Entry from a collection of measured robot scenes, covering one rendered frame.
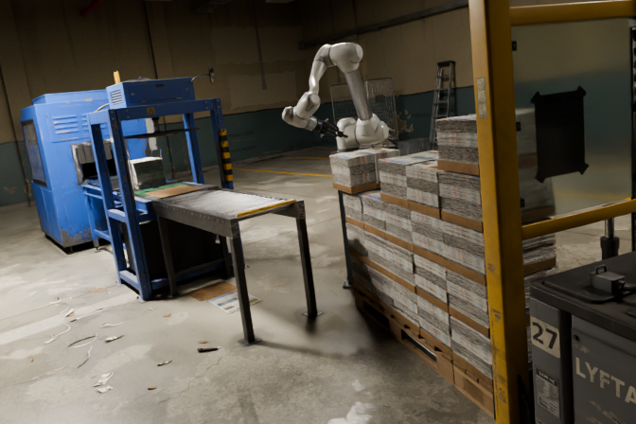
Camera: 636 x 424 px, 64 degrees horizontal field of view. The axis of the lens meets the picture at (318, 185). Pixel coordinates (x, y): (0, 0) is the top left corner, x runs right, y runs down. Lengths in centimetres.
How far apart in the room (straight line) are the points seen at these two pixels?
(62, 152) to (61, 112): 46
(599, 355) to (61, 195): 575
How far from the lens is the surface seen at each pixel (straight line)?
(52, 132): 644
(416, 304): 279
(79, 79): 1185
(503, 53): 171
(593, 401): 174
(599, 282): 171
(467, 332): 245
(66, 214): 651
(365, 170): 318
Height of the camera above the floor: 144
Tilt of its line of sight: 10 degrees down
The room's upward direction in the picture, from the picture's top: 7 degrees counter-clockwise
